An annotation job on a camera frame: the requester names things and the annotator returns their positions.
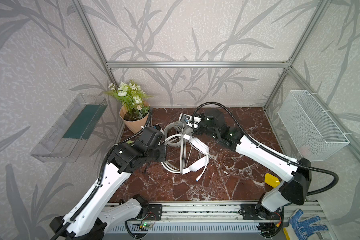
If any white headphones pair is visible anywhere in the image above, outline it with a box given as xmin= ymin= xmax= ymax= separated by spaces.
xmin=161 ymin=134 xmax=210 ymax=182
xmin=163 ymin=121 xmax=186 ymax=148

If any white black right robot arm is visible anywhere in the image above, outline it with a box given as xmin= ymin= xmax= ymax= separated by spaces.
xmin=188 ymin=102 xmax=339 ymax=217

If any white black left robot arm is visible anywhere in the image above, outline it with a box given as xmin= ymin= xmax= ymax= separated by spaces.
xmin=50 ymin=124 xmax=166 ymax=240

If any peach flower pot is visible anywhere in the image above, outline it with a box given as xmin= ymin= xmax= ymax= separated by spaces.
xmin=120 ymin=101 xmax=151 ymax=134

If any artificial green white plant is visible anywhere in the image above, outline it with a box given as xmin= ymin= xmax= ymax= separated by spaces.
xmin=106 ymin=80 xmax=152 ymax=122

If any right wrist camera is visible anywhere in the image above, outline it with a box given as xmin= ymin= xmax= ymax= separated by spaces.
xmin=179 ymin=114 xmax=202 ymax=129

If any clear plastic wall shelf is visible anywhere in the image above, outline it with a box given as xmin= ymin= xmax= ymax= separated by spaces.
xmin=30 ymin=94 xmax=108 ymax=163

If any aluminium frame crossbar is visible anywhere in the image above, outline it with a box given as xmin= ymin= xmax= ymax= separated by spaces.
xmin=106 ymin=61 xmax=289 ymax=69

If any white wire mesh basket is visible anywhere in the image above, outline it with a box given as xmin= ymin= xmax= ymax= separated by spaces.
xmin=278 ymin=90 xmax=350 ymax=162

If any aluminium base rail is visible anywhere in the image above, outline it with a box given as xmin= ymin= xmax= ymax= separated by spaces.
xmin=106 ymin=201 xmax=329 ymax=238

